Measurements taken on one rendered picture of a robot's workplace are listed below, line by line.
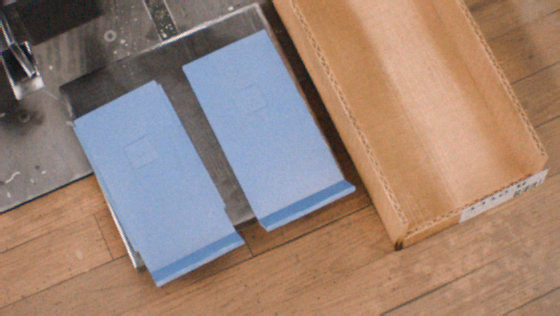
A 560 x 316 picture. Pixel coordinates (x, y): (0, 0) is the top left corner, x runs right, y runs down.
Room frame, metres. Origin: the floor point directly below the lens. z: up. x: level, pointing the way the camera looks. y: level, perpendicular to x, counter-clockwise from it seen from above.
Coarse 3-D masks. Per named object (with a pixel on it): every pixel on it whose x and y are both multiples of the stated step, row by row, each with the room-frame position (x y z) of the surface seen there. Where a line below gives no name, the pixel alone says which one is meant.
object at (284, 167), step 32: (192, 64) 0.41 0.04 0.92; (224, 64) 0.40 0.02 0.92; (256, 64) 0.40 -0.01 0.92; (224, 96) 0.38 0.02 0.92; (288, 96) 0.37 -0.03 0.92; (224, 128) 0.35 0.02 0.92; (256, 128) 0.35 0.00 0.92; (288, 128) 0.35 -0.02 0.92; (256, 160) 0.32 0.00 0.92; (288, 160) 0.32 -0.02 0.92; (320, 160) 0.32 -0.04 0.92; (256, 192) 0.30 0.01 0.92; (288, 192) 0.30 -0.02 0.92; (320, 192) 0.29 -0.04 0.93
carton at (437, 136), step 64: (320, 0) 0.46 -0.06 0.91; (384, 0) 0.45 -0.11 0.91; (448, 0) 0.42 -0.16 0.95; (320, 64) 0.38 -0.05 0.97; (384, 64) 0.40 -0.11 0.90; (448, 64) 0.39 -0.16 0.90; (384, 128) 0.34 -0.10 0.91; (448, 128) 0.34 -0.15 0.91; (512, 128) 0.32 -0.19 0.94; (384, 192) 0.27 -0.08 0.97; (448, 192) 0.29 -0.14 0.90; (512, 192) 0.27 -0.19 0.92
